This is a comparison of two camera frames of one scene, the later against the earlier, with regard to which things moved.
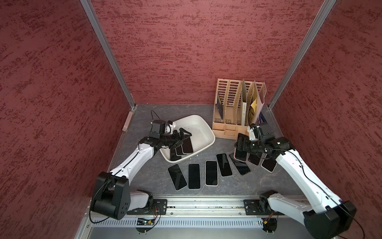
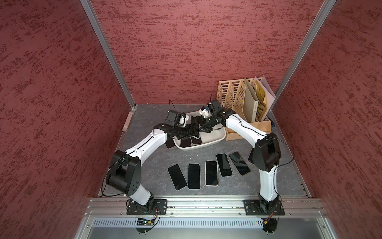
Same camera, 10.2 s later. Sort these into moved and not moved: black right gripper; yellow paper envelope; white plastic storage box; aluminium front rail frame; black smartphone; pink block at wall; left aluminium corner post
Moved: white plastic storage box; black right gripper; yellow paper envelope
Not moved: left aluminium corner post; aluminium front rail frame; black smartphone; pink block at wall
